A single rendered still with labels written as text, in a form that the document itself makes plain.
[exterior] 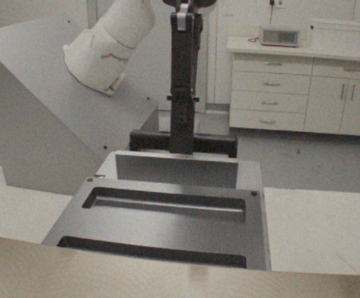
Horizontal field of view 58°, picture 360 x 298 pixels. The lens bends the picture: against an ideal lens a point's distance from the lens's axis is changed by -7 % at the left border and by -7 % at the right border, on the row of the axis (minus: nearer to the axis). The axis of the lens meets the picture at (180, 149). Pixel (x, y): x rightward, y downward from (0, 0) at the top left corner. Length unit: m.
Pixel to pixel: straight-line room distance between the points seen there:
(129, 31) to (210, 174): 0.49
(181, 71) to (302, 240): 0.44
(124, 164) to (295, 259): 0.38
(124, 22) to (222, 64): 2.46
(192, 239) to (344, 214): 0.55
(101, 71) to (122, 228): 0.60
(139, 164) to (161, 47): 2.85
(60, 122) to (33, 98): 0.08
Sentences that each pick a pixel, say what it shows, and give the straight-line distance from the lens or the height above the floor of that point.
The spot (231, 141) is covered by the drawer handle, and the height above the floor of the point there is 1.01.
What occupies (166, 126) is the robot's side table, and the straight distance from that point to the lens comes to 1.16.
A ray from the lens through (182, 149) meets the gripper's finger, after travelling 0.45.
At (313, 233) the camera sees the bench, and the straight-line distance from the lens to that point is 0.74.
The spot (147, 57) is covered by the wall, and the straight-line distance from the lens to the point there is 3.30.
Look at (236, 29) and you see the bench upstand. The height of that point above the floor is 0.81.
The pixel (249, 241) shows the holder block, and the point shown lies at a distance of 0.32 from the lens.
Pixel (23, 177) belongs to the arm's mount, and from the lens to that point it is 0.88.
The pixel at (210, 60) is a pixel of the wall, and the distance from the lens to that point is 3.24.
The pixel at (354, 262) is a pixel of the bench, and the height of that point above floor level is 0.75.
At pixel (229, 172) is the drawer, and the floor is 1.00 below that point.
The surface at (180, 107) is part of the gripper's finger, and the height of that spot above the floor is 1.06.
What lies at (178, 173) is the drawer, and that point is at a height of 0.99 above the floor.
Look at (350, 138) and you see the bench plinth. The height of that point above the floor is 0.04.
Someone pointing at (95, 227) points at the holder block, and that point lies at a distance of 0.34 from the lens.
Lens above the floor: 1.21
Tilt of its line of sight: 27 degrees down
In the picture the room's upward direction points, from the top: straight up
